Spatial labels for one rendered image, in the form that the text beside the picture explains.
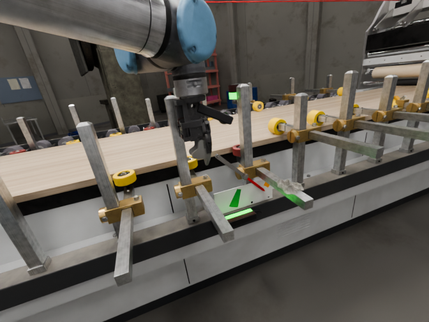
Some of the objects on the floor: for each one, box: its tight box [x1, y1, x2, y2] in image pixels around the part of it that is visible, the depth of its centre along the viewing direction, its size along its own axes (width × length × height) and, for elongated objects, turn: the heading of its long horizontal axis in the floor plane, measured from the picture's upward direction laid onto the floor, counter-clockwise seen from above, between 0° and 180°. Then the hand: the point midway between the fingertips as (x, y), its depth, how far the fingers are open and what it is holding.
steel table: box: [1, 116, 45, 145], centre depth 563 cm, size 62×165×85 cm, turn 62°
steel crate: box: [156, 93, 181, 113], centre depth 916 cm, size 89×108×77 cm
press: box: [68, 38, 150, 129], centre depth 488 cm, size 160×137×309 cm
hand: (208, 160), depth 65 cm, fingers closed
